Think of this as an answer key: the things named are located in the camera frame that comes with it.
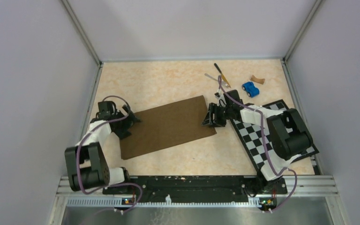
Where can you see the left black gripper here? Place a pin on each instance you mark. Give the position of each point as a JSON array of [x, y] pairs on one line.
[[128, 122]]

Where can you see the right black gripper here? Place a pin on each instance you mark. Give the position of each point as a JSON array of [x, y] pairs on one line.
[[209, 120]]

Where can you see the brown cloth napkin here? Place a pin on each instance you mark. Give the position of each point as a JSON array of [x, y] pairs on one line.
[[166, 126]]

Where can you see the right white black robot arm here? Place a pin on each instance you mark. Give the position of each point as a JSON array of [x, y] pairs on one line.
[[282, 135]]

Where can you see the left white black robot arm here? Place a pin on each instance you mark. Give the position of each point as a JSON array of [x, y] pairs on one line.
[[85, 161]]

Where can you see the blue toy car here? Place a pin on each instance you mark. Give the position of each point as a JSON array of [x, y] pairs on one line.
[[250, 89]]

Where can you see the black white checkerboard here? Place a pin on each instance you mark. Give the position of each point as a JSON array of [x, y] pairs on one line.
[[251, 139]]

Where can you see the small brown wooden piece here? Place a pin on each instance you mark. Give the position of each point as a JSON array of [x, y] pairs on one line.
[[257, 80]]

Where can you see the black-handled knife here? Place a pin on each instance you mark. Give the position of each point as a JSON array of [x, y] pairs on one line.
[[222, 75]]

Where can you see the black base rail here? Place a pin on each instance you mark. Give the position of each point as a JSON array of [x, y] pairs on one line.
[[206, 189]]

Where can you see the aluminium frame rail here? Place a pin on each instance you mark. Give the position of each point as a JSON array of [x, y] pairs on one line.
[[315, 186]]

